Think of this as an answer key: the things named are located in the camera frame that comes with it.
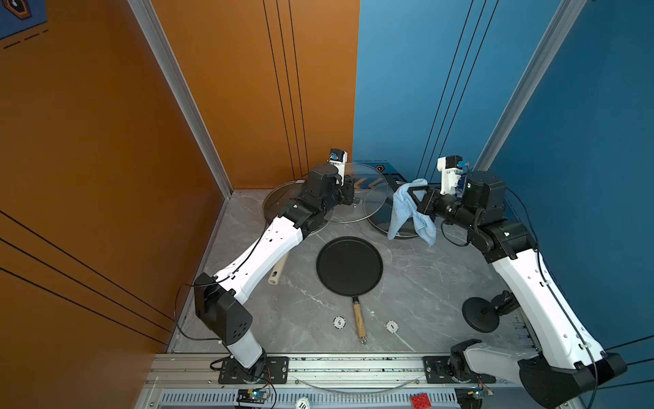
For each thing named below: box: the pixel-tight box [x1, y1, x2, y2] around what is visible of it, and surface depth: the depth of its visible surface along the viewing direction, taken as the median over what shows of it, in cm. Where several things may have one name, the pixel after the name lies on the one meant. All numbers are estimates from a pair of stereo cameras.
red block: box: [410, 392, 432, 409], surface depth 69 cm
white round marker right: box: [385, 320, 400, 334], surface depth 83 cm
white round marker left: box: [332, 315, 347, 330], surface depth 84 cm
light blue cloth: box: [387, 178, 437, 248], surface depth 67 cm
